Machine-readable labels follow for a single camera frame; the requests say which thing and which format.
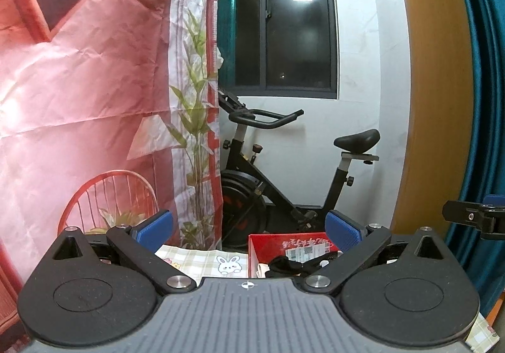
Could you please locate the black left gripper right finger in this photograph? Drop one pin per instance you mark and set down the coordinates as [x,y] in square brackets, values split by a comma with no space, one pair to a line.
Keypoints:
[360,247]

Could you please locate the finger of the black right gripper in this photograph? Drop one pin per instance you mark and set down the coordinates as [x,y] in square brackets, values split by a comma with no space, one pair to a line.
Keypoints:
[487,217]

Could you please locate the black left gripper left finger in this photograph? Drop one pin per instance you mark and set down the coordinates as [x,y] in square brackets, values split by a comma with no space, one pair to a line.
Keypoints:
[137,246]

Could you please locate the black knit glove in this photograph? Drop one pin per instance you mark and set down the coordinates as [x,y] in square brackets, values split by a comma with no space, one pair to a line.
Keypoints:
[281,266]

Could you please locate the red strawberry cardboard box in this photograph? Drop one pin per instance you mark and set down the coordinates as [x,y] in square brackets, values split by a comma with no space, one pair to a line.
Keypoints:
[297,247]

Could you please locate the checked bunny tablecloth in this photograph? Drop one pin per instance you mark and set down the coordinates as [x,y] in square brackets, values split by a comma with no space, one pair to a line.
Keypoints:
[199,264]

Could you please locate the wooden door panel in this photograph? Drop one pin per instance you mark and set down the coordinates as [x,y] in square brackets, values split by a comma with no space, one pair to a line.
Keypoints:
[441,110]

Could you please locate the black exercise bike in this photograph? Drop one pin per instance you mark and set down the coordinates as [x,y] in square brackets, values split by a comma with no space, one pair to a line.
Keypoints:
[252,202]

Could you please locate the pink printed backdrop cloth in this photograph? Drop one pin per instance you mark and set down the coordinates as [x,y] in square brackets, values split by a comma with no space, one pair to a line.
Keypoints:
[92,86]

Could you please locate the dark window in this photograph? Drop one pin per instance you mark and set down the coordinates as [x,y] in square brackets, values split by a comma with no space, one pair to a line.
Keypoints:
[278,48]

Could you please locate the teal curtain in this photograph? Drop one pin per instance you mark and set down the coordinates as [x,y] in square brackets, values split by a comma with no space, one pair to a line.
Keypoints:
[482,259]

